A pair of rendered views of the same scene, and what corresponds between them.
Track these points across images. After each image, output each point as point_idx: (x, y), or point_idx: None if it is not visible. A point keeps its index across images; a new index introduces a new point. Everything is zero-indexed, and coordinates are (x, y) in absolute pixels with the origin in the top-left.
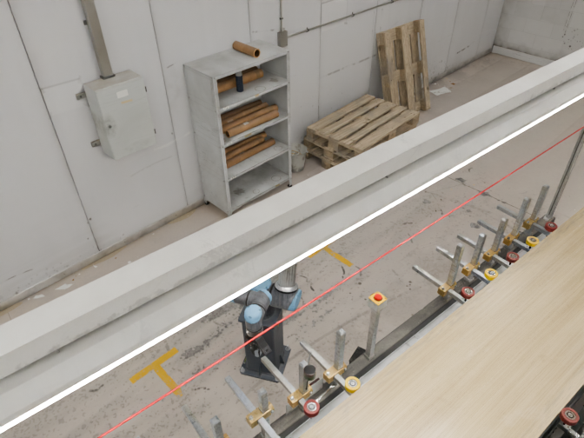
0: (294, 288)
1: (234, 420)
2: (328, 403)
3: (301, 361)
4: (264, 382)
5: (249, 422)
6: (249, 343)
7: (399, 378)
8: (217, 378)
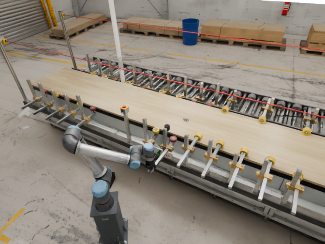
0: (102, 165)
1: (157, 233)
2: None
3: (164, 129)
4: (129, 226)
5: (194, 149)
6: (152, 167)
7: (147, 118)
8: None
